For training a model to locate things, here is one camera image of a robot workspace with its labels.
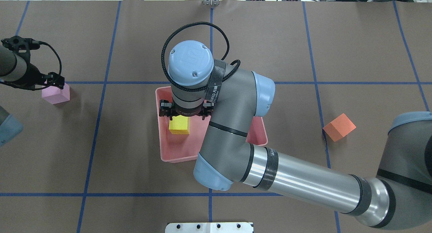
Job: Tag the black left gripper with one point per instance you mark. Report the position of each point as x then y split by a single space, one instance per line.
34 75

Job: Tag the orange foam block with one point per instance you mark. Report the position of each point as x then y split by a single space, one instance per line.
339 128

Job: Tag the yellow foam block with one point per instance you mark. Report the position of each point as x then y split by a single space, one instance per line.
179 125

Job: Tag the pink plastic bin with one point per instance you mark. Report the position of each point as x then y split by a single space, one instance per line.
185 147

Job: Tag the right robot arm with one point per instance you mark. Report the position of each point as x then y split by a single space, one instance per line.
398 197

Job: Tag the white mounting plate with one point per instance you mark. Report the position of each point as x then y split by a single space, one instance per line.
210 227

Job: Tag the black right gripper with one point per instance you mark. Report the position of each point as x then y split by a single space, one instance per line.
186 112

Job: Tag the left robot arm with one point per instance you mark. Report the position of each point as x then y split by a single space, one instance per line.
17 71

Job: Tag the pink foam block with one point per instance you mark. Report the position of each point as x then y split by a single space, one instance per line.
55 95

